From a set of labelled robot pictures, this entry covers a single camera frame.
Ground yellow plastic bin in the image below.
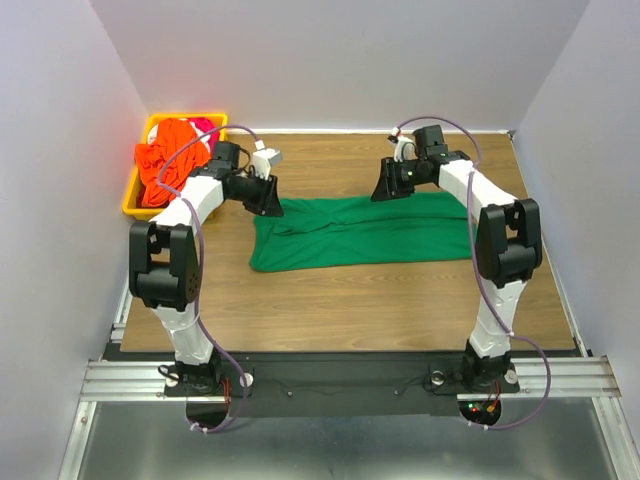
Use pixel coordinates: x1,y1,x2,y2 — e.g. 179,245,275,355
122,113,228,221

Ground green t shirt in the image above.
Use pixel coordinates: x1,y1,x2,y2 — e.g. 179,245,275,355
249,192,471,273

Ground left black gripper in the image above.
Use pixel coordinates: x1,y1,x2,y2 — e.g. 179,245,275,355
228,169,284,217

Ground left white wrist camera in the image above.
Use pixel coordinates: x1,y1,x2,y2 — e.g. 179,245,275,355
249,140,282,179

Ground aluminium frame rail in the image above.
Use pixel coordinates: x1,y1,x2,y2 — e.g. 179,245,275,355
57,294,174,480

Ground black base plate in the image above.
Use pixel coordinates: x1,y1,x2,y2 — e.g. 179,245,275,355
102,349,521,419

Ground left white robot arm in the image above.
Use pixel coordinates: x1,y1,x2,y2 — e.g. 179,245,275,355
129,141,284,396

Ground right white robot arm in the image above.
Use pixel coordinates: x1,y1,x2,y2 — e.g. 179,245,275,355
371,125,542,390

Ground pink white t shirt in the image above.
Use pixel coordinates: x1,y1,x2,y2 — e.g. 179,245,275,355
146,117,220,152

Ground orange t shirt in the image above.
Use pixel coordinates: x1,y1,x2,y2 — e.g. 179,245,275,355
134,121,211,208

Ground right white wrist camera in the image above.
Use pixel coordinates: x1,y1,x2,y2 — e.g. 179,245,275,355
388,127,415,162

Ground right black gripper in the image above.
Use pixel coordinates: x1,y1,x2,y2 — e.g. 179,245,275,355
369,156,429,201

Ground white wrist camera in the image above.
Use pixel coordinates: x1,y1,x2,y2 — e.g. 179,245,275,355
249,140,282,179
388,127,415,162

